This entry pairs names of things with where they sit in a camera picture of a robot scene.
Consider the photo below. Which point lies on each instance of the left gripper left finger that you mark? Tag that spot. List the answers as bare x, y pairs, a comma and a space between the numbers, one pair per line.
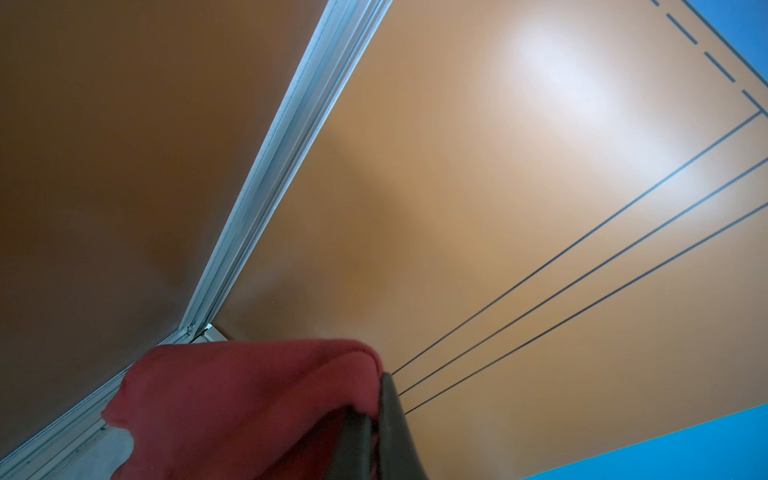
353, 454

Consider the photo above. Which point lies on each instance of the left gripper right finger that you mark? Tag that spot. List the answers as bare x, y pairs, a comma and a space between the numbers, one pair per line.
397, 455

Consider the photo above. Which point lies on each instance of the dark red cloth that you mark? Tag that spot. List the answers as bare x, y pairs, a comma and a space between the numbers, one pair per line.
242, 410

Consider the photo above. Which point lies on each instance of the left aluminium corner post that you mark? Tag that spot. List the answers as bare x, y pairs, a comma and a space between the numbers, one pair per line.
145, 146

